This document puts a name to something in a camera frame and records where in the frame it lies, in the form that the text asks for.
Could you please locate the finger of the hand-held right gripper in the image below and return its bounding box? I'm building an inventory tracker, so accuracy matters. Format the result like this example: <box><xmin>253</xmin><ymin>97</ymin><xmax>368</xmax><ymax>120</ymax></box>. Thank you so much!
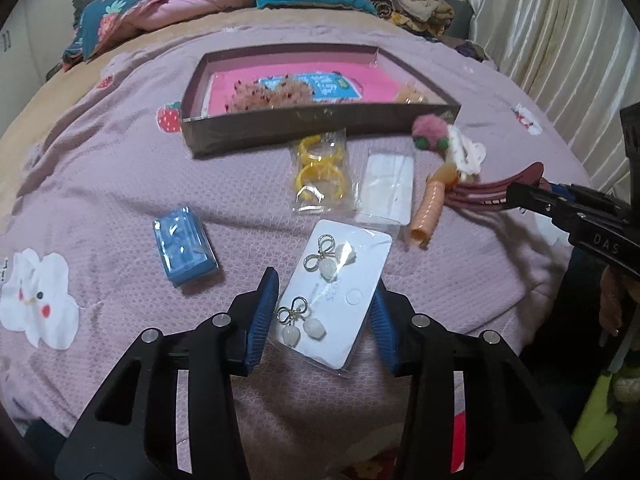
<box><xmin>506</xmin><ymin>181</ymin><xmax>623</xmax><ymax>241</ymax></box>
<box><xmin>542</xmin><ymin>183</ymin><xmax>631</xmax><ymax>211</ymax></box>

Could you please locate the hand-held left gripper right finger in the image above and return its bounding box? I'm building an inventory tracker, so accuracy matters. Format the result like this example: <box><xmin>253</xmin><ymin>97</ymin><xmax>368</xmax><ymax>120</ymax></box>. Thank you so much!
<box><xmin>370</xmin><ymin>280</ymin><xmax>586</xmax><ymax>480</ymax></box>

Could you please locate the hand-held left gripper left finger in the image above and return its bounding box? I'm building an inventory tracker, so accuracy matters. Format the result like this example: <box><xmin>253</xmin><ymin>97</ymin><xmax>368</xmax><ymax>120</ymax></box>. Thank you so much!
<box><xmin>54</xmin><ymin>266</ymin><xmax>281</xmax><ymax>480</ymax></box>

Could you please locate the maroon hair clip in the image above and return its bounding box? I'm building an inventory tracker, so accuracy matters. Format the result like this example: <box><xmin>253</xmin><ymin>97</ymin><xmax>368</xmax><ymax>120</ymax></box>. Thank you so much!
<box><xmin>445</xmin><ymin>161</ymin><xmax>546</xmax><ymax>211</ymax></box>

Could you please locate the white earring card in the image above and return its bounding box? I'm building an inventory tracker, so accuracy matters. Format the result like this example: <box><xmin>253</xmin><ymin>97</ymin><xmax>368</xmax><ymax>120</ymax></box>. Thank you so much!
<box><xmin>265</xmin><ymin>217</ymin><xmax>401</xmax><ymax>376</ymax></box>

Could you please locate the white cloud hair clip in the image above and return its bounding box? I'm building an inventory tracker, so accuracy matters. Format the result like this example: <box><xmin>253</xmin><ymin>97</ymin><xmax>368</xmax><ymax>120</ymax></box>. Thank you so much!
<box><xmin>445</xmin><ymin>125</ymin><xmax>487</xmax><ymax>181</ymax></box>

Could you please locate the orange spiral hair clip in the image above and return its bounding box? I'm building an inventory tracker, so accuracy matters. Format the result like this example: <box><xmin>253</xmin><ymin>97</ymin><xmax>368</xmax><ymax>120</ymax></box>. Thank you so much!
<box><xmin>410</xmin><ymin>167</ymin><xmax>458</xmax><ymax>250</ymax></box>

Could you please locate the blue packet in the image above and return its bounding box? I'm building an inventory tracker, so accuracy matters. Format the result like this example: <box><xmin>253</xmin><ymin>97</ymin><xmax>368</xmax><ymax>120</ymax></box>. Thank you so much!
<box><xmin>151</xmin><ymin>204</ymin><xmax>221</xmax><ymax>289</ymax></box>

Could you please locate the pink pompom hair clip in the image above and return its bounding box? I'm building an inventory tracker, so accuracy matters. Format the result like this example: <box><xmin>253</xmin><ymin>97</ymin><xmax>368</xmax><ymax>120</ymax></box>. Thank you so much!
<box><xmin>410</xmin><ymin>114</ymin><xmax>451</xmax><ymax>153</ymax></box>

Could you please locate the clear packet with white card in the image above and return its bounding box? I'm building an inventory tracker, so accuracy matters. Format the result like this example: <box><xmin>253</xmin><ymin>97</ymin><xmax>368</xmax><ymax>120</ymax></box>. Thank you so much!
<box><xmin>352</xmin><ymin>149</ymin><xmax>417</xmax><ymax>226</ymax></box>

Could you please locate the packet of yellow rings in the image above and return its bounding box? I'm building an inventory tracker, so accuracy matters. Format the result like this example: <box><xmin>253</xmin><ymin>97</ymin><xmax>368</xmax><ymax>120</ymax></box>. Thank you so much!
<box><xmin>291</xmin><ymin>129</ymin><xmax>351</xmax><ymax>216</ymax></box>

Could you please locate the shallow brown cardboard box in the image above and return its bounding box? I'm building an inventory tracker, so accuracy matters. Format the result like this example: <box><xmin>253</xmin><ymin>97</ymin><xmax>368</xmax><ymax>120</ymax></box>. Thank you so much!
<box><xmin>181</xmin><ymin>42</ymin><xmax>462</xmax><ymax>161</ymax></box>

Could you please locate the person's right hand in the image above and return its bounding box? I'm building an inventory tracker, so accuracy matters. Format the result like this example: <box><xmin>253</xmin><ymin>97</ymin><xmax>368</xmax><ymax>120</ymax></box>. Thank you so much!
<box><xmin>599</xmin><ymin>262</ymin><xmax>632</xmax><ymax>338</ymax></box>

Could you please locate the white curtain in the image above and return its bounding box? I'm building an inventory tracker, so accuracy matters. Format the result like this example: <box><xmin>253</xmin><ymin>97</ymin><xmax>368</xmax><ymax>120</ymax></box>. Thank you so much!
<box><xmin>457</xmin><ymin>0</ymin><xmax>640</xmax><ymax>196</ymax></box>

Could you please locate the beige butterfly claw clip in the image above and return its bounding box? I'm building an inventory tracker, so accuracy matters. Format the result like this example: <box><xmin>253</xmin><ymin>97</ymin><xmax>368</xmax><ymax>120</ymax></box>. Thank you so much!
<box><xmin>395</xmin><ymin>82</ymin><xmax>426</xmax><ymax>106</ymax></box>

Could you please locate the yellow green bag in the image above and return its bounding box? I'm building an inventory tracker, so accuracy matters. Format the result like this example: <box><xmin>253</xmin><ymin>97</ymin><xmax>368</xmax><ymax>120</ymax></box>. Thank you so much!
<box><xmin>570</xmin><ymin>375</ymin><xmax>626</xmax><ymax>461</ymax></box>

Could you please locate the purple printed blanket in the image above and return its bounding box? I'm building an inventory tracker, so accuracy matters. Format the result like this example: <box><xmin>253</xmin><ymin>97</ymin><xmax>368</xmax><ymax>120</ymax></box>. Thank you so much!
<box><xmin>0</xmin><ymin>22</ymin><xmax>591</xmax><ymax>461</ymax></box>

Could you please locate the pink tinsel scrunchie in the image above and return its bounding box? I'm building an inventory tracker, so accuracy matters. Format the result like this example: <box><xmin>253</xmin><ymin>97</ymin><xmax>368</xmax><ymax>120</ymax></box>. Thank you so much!
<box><xmin>225</xmin><ymin>77</ymin><xmax>317</xmax><ymax>113</ymax></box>

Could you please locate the pink book with blue label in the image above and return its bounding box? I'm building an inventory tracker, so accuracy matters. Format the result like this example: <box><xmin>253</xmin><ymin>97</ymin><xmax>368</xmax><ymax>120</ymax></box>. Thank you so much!
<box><xmin>202</xmin><ymin>62</ymin><xmax>411</xmax><ymax>118</ymax></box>

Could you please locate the strawberry print quilt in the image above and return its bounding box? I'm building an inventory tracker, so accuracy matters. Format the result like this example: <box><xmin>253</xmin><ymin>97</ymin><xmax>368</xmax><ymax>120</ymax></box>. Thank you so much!
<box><xmin>62</xmin><ymin>0</ymin><xmax>281</xmax><ymax>68</ymax></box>

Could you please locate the white wardrobe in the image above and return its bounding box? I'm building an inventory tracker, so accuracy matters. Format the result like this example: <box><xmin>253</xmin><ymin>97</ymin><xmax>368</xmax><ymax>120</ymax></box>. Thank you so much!
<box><xmin>0</xmin><ymin>0</ymin><xmax>56</xmax><ymax>126</ymax></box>

